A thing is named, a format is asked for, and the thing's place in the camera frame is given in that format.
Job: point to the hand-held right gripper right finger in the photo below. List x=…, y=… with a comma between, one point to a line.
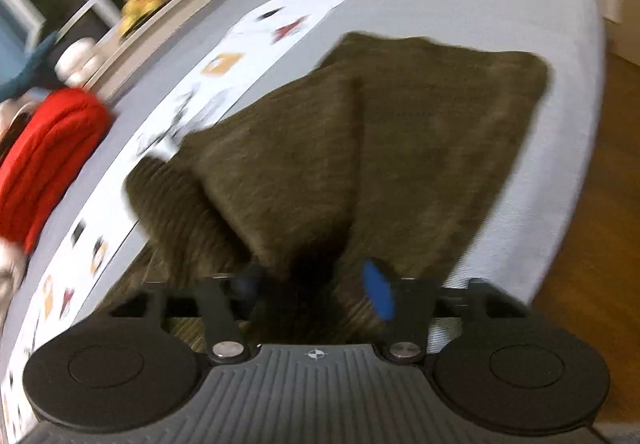
x=378, y=289

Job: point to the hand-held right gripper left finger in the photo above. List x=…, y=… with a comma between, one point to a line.
x=247, y=286

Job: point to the cream folded blanket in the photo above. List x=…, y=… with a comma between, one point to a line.
x=7, y=274

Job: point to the red folded blanket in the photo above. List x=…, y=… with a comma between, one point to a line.
x=50, y=149

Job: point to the white seal plush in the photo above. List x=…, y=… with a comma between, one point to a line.
x=75, y=59

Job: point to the blue shark plush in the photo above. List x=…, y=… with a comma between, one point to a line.
x=30, y=74

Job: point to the blue curtain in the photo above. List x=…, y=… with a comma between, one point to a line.
x=10, y=44

